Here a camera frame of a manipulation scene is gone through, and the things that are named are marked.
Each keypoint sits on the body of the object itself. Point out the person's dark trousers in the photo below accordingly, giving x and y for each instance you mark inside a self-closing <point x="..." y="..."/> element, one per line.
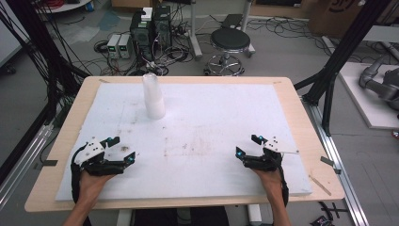
<point x="156" y="217"/>

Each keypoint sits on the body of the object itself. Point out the aluminium rail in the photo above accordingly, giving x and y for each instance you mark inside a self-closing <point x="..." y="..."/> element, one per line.
<point x="22" y="166"/>
<point x="340" y="175"/>

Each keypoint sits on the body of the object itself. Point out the black tape strip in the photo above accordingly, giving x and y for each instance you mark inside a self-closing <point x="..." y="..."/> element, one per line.
<point x="50" y="163"/>

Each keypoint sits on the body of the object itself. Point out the grey power supply unit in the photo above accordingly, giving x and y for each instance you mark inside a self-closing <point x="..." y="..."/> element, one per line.
<point x="113" y="45"/>
<point x="124" y="46"/>

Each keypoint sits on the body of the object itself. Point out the stack of translucent plastic cups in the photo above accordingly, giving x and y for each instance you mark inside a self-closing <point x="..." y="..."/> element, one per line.
<point x="153" y="100"/>

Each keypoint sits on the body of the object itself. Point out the black round stool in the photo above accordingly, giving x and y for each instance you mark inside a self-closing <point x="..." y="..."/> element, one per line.
<point x="230" y="39"/>

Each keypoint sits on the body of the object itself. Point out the brown cardboard box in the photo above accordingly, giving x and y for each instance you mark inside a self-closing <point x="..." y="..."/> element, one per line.
<point x="335" y="15"/>

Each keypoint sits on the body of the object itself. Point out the thin wooden stick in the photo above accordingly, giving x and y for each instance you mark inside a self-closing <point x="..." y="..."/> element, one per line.
<point x="320" y="185"/>

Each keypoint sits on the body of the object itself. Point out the black clamp parts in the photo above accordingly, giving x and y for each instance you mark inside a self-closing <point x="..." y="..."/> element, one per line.
<point x="327" y="215"/>

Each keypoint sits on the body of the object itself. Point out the person's left hand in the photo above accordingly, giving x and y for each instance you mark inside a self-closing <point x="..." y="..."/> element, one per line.
<point x="89" y="186"/>

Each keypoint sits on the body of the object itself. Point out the white metal stand leg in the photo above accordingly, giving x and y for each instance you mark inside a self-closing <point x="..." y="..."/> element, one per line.
<point x="247" y="19"/>
<point x="195" y="37"/>

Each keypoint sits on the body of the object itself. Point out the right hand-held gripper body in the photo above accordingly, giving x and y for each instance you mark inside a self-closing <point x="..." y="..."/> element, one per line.
<point x="266" y="161"/>

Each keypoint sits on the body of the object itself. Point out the small white box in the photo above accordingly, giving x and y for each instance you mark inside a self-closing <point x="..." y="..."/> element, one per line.
<point x="146" y="14"/>

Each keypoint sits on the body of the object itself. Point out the blue tape roll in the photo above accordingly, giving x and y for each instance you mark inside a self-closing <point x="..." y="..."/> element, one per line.
<point x="89" y="6"/>

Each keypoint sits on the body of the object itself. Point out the white platform board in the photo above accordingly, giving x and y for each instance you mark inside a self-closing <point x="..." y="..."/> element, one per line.
<point x="373" y="113"/>

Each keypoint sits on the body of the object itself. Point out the black metal frame post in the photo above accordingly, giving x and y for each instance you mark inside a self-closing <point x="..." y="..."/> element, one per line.
<point x="342" y="47"/>

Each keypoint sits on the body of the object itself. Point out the person's right hand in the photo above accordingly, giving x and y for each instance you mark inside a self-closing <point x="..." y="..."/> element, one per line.
<point x="272" y="182"/>

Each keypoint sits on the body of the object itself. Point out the white table leg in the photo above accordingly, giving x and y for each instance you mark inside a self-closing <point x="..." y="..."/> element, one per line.
<point x="254" y="214"/>
<point x="124" y="218"/>

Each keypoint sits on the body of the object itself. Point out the grey tape strip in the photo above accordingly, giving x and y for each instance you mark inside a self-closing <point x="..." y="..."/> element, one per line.
<point x="327" y="161"/>

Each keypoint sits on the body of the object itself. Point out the white foam mat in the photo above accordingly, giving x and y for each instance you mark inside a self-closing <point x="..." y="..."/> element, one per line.
<point x="200" y="119"/>

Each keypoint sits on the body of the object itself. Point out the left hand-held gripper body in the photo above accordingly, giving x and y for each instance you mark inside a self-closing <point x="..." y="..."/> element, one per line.
<point x="89" y="153"/>

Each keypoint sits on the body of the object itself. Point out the black computer tower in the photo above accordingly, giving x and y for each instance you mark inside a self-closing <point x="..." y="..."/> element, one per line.
<point x="162" y="28"/>
<point x="141" y="37"/>

